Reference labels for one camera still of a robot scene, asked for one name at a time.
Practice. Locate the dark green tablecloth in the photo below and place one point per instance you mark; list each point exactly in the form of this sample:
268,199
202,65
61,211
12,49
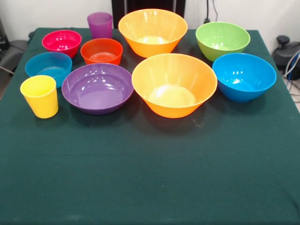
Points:
150,164

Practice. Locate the green bowl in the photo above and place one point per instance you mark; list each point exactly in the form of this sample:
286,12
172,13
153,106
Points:
220,37

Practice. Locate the pink bowl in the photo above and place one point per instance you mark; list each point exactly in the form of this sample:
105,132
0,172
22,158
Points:
61,42

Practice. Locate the small translucent blue bowl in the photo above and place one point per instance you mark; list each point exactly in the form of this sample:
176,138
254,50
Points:
35,68

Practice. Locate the opaque blue bowl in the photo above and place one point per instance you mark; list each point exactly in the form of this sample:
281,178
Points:
243,70

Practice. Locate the large orange bowl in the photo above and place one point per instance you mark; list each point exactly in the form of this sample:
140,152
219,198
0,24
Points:
152,25
173,75

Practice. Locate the yellow cup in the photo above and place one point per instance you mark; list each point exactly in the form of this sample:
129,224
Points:
42,100

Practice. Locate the small red-orange bowl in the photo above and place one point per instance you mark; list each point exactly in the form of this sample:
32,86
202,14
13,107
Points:
100,49

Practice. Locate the purple cup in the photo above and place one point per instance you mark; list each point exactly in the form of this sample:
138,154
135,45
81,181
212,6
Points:
99,25

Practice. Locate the wide purple bowl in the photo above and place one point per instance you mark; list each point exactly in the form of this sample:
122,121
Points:
98,86

